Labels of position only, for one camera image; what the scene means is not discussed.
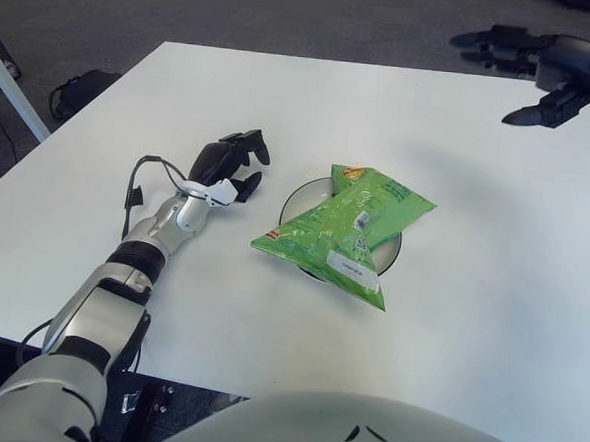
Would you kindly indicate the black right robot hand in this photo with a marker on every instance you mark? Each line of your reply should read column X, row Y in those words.
column 580, row 68

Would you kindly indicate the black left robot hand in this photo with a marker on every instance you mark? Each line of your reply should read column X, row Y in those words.
column 216, row 161

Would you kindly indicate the green snack bag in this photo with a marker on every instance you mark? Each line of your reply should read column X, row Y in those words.
column 339, row 229

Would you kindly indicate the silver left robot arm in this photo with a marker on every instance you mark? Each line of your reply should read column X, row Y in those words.
column 120, row 290

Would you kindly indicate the white plate black rim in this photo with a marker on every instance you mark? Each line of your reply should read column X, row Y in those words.
column 301, row 196

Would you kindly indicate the black background object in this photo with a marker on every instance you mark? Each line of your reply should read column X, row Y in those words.
column 579, row 1

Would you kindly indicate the black backpack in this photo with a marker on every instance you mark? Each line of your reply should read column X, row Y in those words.
column 82, row 93

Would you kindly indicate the white table leg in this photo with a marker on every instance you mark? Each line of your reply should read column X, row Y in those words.
column 14, row 93

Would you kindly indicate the grey robot torso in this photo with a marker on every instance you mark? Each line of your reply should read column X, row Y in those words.
column 362, row 430

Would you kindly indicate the metal table bracket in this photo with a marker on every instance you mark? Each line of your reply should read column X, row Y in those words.
column 131, row 404

